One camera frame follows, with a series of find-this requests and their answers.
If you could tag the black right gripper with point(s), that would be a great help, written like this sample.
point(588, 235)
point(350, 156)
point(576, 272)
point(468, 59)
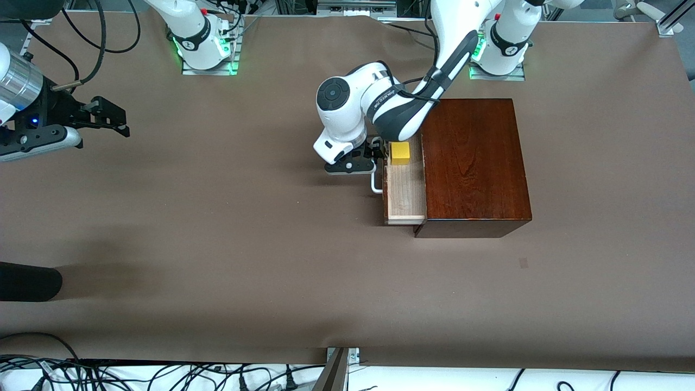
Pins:
point(58, 108)

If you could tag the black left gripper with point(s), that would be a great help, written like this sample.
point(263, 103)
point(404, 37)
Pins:
point(376, 147)

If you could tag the yellow wooden block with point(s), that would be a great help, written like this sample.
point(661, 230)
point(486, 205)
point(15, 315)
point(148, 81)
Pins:
point(400, 153)

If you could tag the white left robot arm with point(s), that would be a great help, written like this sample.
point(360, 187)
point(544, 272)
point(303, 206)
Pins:
point(347, 117)

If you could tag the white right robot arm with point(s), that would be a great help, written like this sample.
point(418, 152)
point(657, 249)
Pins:
point(190, 27)

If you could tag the dark brown wooden cabinet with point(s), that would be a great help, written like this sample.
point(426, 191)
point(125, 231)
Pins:
point(472, 163)

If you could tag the brown table cover sheet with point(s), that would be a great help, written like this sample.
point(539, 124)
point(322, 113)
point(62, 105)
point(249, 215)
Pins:
point(271, 244)

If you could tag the silver equipment rack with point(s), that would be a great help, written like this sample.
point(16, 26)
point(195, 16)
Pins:
point(355, 6)

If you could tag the black cylindrical object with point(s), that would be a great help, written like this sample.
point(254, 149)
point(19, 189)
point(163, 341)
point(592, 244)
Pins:
point(27, 281)

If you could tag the grey metal beam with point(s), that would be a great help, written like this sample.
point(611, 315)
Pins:
point(332, 377)

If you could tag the black power plug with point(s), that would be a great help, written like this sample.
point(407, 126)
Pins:
point(244, 383)
point(291, 380)

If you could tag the grey chair base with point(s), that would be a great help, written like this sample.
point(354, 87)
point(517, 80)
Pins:
point(640, 10)

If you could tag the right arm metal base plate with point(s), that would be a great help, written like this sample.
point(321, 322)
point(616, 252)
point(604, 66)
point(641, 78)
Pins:
point(209, 71)

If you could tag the aluminium table edge rail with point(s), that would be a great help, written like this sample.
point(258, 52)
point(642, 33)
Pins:
point(33, 32)

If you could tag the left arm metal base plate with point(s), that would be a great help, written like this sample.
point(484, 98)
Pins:
point(497, 77)

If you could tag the silver corner bracket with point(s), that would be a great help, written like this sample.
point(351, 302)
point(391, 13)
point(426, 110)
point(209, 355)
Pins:
point(354, 355)

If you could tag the aluminium frame profile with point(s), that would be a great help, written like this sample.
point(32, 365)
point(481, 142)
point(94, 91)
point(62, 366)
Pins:
point(670, 21)

